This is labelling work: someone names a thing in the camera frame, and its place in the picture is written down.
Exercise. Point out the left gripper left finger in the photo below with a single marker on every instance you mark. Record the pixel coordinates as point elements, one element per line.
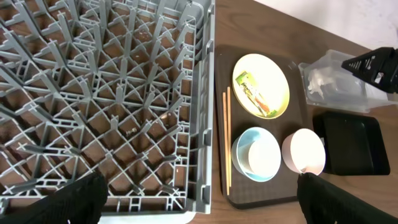
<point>79,202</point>

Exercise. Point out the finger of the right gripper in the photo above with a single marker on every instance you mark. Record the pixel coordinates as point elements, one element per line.
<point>377,68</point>

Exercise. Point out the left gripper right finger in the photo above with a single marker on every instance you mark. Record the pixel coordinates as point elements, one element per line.
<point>323,202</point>

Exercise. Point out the white napkin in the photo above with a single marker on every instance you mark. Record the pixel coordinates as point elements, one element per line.
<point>318,78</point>

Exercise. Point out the small white cup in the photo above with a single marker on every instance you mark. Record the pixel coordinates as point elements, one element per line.
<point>264,157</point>

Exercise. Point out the light blue bowl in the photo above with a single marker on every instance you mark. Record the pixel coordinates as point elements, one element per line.
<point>240,148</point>

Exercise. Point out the green snack wrapper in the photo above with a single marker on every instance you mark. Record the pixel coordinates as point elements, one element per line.
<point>247,83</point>

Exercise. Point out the black waste tray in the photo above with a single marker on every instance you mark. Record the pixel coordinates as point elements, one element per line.
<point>353,144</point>

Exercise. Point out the clear plastic bin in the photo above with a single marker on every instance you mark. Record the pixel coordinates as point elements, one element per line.
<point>347,92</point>

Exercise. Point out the dark brown serving tray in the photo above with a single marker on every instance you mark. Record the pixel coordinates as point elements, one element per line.
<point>282,188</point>

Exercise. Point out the grey plastic dish rack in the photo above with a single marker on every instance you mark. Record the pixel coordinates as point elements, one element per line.
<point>124,88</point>

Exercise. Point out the yellow plate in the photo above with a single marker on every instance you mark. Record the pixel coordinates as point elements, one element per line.
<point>271,83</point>

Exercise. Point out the right wooden chopstick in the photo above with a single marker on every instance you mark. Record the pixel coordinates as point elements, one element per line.
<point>228,110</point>

